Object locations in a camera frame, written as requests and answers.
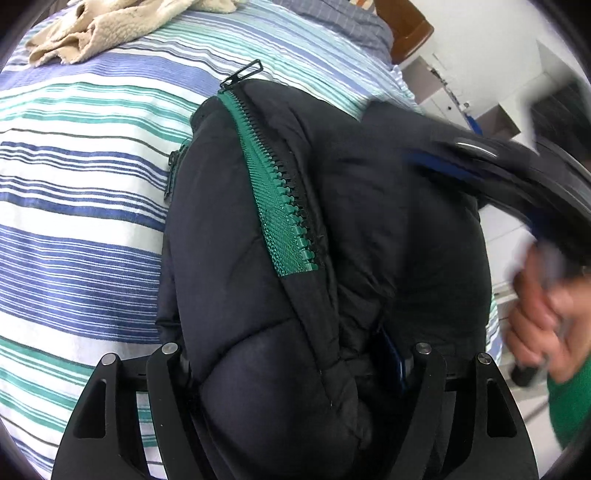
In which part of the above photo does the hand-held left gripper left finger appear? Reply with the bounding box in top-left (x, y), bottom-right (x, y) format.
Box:
top-left (50, 342), bottom-right (218, 480)

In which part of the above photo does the white cabinet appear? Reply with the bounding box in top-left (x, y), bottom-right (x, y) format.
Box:
top-left (401, 39), bottom-right (591, 155)

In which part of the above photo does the person's right forearm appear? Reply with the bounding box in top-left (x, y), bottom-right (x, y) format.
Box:
top-left (546, 340), bottom-right (591, 459)

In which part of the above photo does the striped bed sheet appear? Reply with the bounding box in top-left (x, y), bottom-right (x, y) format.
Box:
top-left (0, 0), bottom-right (505, 480)

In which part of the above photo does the beige fleece cloth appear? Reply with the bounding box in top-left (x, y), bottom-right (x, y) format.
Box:
top-left (25, 0), bottom-right (242, 68)

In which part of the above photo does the person's right hand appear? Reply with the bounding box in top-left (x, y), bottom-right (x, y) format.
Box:
top-left (505, 240), bottom-right (591, 385)

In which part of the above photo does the blue grey pillow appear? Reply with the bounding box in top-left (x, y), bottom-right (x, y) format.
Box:
top-left (272, 0), bottom-right (399, 66)

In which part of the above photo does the black puffer jacket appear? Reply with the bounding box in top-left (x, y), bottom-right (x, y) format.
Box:
top-left (154, 60), bottom-right (494, 480)

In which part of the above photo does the wooden headboard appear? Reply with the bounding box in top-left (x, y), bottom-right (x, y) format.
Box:
top-left (374, 0), bottom-right (435, 66)

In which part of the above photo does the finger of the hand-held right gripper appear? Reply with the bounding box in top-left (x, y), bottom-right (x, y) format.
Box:
top-left (427, 133), bottom-right (506, 162)
top-left (403, 151), bottom-right (532, 220)

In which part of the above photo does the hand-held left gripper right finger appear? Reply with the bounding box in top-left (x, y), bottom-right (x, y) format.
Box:
top-left (376, 325), bottom-right (542, 480)

